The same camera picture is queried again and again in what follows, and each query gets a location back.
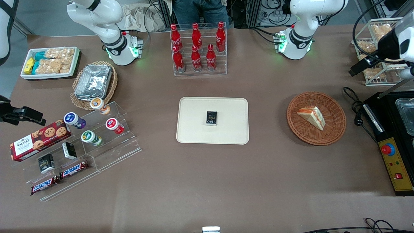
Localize stack of foil trays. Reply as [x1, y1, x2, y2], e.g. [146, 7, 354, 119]
[74, 64, 113, 101]

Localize brown round wicker basket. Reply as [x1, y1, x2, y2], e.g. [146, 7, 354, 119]
[287, 91, 347, 146]

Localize grey metal lever bar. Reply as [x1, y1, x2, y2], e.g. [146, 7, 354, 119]
[378, 79, 410, 99]

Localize clear acrylic bottle rack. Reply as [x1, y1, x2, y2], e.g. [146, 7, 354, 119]
[170, 22, 228, 77]

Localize red yogurt cup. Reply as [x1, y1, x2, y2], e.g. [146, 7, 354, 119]
[105, 118, 125, 135]

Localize left arm base connector block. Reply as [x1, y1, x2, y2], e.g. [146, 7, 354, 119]
[274, 31, 288, 53]

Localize clear bag of crackers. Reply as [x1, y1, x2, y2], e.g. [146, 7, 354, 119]
[35, 59, 62, 75]
[60, 58, 74, 73]
[45, 48, 75, 59]

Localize black base cable bundle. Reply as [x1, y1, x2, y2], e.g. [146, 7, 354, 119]
[250, 27, 279, 43]

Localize red emergency stop button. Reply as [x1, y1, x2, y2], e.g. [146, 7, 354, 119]
[381, 143, 396, 156]

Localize light woven wicker basket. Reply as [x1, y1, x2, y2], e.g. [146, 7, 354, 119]
[70, 61, 118, 111]

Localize white rectangular snack bin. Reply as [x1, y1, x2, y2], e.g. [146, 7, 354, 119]
[20, 47, 81, 80]

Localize red cola bottle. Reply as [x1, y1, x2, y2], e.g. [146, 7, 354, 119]
[216, 22, 226, 53]
[206, 44, 216, 71]
[191, 45, 202, 72]
[192, 23, 203, 52]
[170, 24, 182, 54]
[172, 46, 185, 72]

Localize white wire rack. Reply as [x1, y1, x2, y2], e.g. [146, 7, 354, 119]
[352, 17, 414, 86]

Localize clear plastic container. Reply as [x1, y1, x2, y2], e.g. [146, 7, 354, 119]
[395, 98, 414, 136]

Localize metal frame equipment stand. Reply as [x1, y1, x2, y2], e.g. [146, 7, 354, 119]
[226, 0, 291, 28]

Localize brown chocolate bar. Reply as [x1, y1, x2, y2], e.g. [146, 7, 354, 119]
[59, 160, 90, 179]
[30, 175, 61, 196]

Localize right arm base connector block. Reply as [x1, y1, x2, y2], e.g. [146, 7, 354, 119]
[129, 34, 145, 59]

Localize black arm-mounted cable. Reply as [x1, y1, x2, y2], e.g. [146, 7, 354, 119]
[352, 0, 390, 64]

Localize small black carton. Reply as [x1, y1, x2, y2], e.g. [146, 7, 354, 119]
[62, 142, 78, 160]
[38, 154, 56, 174]
[205, 111, 218, 126]

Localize clear acrylic stepped shelf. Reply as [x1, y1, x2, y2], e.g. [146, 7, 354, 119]
[11, 101, 142, 202]

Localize orange yogurt cup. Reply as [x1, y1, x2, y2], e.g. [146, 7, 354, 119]
[90, 97, 111, 115]

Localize beige crumpled cloth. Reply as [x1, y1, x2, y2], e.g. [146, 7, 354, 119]
[121, 3, 170, 33]

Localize cream plastic tray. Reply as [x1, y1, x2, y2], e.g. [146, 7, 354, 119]
[176, 97, 250, 145]

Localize person in blue jeans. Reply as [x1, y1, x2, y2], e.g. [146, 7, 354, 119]
[172, 0, 228, 26]

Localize purple yogurt cup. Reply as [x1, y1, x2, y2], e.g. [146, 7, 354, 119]
[63, 112, 87, 129]

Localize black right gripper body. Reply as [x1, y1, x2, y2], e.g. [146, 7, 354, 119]
[0, 95, 13, 125]

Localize green yogurt cup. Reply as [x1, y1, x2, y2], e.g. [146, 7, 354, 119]
[81, 130, 103, 146]

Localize red cookie box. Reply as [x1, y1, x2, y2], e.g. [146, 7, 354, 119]
[9, 119, 72, 162]

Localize black power cable with plug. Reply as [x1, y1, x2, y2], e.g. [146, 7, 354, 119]
[343, 86, 379, 144]

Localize black machine with yellow panel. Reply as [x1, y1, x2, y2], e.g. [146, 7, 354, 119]
[362, 91, 414, 196]

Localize triangle sandwich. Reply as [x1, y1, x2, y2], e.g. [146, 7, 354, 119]
[297, 106, 326, 131]

